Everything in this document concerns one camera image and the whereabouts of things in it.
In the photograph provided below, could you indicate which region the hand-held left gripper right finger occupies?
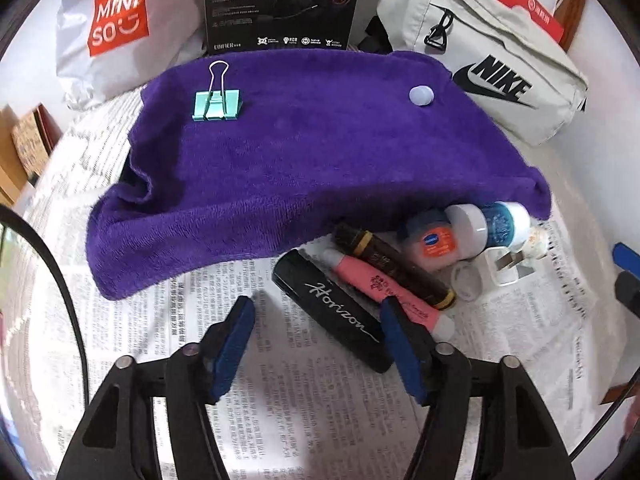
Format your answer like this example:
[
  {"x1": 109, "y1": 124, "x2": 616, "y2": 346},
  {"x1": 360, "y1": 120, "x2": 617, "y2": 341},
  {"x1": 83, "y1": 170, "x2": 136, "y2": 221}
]
[{"x1": 379, "y1": 297, "x2": 576, "y2": 480}]

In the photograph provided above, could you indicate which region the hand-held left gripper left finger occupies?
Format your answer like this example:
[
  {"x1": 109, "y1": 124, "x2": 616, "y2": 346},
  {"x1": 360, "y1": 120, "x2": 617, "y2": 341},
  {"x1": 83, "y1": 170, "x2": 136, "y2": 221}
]
[{"x1": 57, "y1": 296, "x2": 257, "y2": 480}]

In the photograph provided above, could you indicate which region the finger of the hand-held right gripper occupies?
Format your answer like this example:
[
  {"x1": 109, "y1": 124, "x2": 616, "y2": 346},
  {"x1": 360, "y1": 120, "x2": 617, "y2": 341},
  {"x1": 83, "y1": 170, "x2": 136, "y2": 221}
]
[
  {"x1": 617, "y1": 272, "x2": 640, "y2": 317},
  {"x1": 612, "y1": 242, "x2": 640, "y2": 275}
]

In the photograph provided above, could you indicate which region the pink tube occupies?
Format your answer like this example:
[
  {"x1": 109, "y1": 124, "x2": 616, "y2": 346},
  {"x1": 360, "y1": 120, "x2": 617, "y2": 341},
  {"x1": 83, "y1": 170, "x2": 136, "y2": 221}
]
[{"x1": 322, "y1": 248, "x2": 456, "y2": 343}]

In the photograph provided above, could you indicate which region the black case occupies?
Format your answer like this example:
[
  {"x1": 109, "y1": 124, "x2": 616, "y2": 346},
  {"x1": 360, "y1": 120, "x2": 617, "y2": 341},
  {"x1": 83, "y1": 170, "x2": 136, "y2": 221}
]
[{"x1": 272, "y1": 250, "x2": 396, "y2": 373}]

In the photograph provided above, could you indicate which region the dark brown gold-banded tube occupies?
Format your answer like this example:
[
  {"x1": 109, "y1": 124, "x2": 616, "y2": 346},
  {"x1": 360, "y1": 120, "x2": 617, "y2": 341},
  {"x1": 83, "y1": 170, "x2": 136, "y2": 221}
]
[{"x1": 332, "y1": 221, "x2": 457, "y2": 311}]

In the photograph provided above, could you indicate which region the small translucent round lid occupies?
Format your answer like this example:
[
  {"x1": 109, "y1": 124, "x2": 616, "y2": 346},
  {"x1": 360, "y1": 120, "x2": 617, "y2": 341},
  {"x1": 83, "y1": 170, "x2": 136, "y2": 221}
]
[{"x1": 450, "y1": 262, "x2": 485, "y2": 302}]

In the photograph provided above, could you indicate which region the small cream bottle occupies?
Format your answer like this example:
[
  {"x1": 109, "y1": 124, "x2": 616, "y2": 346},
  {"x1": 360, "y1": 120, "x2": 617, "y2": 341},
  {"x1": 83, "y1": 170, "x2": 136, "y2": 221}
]
[{"x1": 520, "y1": 227, "x2": 551, "y2": 261}]

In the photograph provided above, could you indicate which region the orange-lidded jar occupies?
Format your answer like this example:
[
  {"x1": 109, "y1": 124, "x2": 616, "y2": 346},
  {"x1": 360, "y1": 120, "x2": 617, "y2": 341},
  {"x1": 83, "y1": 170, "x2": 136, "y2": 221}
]
[{"x1": 398, "y1": 211, "x2": 461, "y2": 273}]

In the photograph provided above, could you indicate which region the white charger plug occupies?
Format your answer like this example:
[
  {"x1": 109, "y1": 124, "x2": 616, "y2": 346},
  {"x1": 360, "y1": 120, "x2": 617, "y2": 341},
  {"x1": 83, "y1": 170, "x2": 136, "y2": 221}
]
[{"x1": 482, "y1": 247, "x2": 537, "y2": 288}]

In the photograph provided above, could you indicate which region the blue bottle with white cap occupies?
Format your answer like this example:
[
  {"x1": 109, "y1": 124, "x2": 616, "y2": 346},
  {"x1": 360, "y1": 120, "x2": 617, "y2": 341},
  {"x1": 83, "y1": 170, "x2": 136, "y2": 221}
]
[{"x1": 445, "y1": 201, "x2": 532, "y2": 260}]

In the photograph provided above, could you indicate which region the purple towel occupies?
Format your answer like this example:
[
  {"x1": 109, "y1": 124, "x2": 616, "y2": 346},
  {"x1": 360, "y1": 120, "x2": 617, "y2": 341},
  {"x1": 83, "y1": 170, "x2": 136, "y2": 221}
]
[{"x1": 86, "y1": 49, "x2": 552, "y2": 302}]

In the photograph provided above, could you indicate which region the teal binder clip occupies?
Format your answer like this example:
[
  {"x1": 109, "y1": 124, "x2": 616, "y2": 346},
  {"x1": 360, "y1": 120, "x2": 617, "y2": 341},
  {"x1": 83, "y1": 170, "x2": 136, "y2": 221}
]
[{"x1": 192, "y1": 60, "x2": 244, "y2": 122}]

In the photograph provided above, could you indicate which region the wooden headboard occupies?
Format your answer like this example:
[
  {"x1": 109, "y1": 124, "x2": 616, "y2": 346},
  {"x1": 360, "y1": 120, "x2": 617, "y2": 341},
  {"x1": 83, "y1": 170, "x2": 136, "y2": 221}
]
[{"x1": 562, "y1": 0, "x2": 587, "y2": 53}]

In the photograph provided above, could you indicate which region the grey waist bag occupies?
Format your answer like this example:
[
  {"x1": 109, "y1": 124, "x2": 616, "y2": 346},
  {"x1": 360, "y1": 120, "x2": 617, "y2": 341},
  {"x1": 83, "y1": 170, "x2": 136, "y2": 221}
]
[{"x1": 360, "y1": 0, "x2": 590, "y2": 147}]

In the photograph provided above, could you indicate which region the red cardboard box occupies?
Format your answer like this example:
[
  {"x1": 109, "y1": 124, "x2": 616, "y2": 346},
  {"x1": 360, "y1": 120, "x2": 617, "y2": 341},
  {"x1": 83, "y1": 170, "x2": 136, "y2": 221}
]
[{"x1": 470, "y1": 0, "x2": 571, "y2": 46}]

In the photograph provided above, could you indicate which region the brown cardboard box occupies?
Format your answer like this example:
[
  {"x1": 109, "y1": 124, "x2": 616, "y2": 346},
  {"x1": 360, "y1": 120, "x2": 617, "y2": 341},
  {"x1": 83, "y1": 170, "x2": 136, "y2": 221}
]
[{"x1": 0, "y1": 102, "x2": 63, "y2": 206}]

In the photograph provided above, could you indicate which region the white plastic shopping bag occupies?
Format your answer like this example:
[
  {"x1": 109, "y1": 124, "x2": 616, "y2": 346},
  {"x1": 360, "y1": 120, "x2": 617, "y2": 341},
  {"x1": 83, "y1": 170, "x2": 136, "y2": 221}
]
[{"x1": 55, "y1": 0, "x2": 206, "y2": 111}]

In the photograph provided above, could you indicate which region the black product box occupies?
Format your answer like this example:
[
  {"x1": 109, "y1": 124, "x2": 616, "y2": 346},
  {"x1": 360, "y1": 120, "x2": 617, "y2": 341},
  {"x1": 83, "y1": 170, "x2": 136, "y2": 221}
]
[{"x1": 203, "y1": 0, "x2": 368, "y2": 53}]

